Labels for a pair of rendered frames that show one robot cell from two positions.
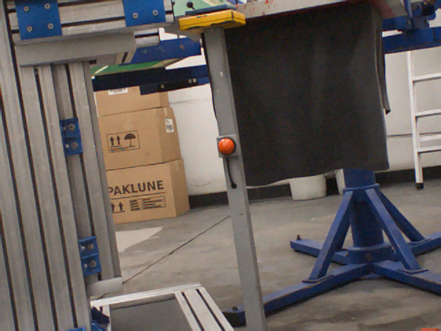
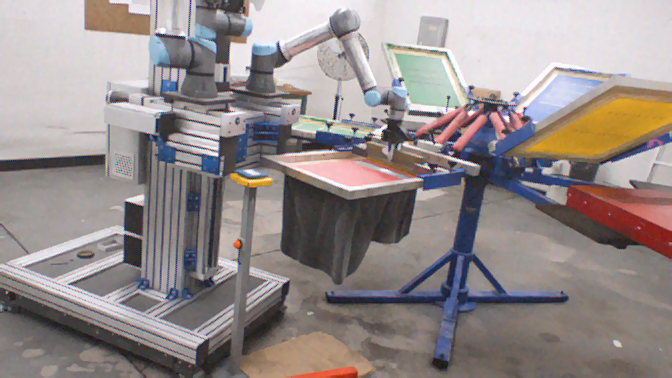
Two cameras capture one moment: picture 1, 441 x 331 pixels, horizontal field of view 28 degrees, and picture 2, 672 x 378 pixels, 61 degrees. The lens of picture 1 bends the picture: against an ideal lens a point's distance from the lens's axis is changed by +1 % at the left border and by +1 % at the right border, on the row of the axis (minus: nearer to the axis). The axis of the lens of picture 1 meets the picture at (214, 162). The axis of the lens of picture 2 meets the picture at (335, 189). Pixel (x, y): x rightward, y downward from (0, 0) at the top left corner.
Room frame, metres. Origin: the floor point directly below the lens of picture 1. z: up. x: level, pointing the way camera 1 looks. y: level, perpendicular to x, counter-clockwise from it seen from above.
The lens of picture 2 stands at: (0.24, -1.48, 1.58)
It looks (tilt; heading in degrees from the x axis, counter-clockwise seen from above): 15 degrees down; 29
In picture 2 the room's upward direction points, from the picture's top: 7 degrees clockwise
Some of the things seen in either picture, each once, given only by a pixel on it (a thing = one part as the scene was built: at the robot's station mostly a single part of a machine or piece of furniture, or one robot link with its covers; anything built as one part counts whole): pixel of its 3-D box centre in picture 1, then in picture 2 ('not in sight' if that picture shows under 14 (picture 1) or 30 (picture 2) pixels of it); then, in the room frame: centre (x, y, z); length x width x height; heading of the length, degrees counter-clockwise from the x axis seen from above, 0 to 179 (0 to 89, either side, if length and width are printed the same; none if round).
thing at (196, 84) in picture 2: not in sight; (199, 83); (2.02, 0.21, 1.31); 0.15 x 0.15 x 0.10
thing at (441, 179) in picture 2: (400, 4); (439, 179); (2.78, -0.63, 0.97); 0.30 x 0.05 x 0.07; 165
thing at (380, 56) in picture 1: (380, 85); (380, 230); (2.51, -0.49, 0.74); 0.46 x 0.04 x 0.42; 165
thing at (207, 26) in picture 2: not in sight; (209, 23); (1.83, -0.01, 1.56); 0.11 x 0.08 x 0.11; 162
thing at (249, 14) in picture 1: (299, 16); (363, 169); (2.62, -0.30, 0.97); 0.79 x 0.58 x 0.04; 165
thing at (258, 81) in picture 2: not in sight; (261, 80); (2.51, 0.27, 1.31); 0.15 x 0.15 x 0.10
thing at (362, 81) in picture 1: (293, 99); (312, 224); (2.34, -0.23, 0.74); 0.45 x 0.03 x 0.43; 75
